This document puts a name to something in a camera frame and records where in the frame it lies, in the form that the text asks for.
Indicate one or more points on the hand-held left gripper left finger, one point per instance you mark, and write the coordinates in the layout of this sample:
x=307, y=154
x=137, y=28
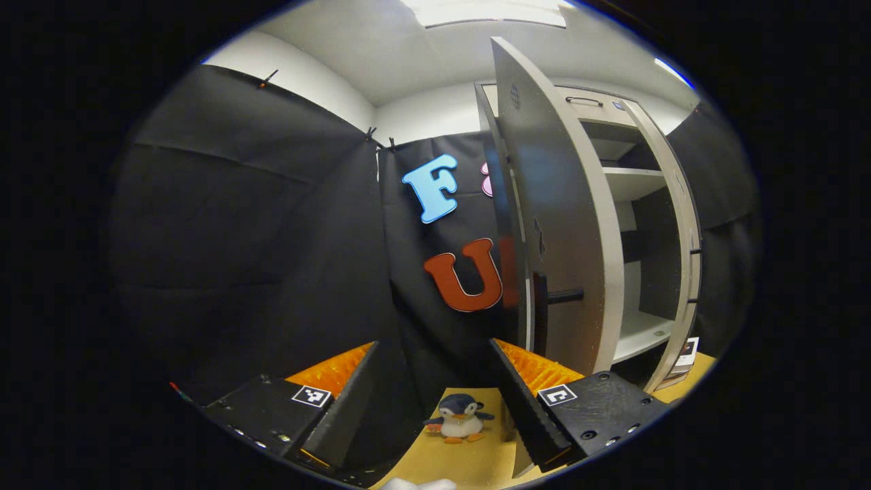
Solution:
x=350, y=401

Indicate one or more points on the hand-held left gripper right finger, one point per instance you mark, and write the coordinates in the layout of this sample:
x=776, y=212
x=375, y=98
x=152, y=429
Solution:
x=524, y=401

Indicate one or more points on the grey cabinet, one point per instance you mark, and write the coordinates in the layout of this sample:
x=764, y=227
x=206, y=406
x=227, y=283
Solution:
x=646, y=258

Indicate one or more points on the grey cabinet door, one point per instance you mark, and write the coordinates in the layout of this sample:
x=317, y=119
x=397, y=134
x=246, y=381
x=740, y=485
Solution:
x=688, y=204
x=565, y=218

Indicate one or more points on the grey cabinet drawer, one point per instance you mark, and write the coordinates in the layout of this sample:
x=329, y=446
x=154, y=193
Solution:
x=592, y=116

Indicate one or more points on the penguin plush toy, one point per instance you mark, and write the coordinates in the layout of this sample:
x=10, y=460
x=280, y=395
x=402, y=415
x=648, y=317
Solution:
x=459, y=418

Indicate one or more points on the white printed booklet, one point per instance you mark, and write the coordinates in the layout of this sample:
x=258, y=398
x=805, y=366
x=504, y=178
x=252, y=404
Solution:
x=686, y=357

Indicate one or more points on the black backdrop cloth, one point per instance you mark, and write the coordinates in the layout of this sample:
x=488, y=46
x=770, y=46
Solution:
x=238, y=238

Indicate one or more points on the rectangular ceiling light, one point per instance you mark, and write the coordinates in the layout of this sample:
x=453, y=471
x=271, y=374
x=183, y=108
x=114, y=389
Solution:
x=490, y=10
x=674, y=71

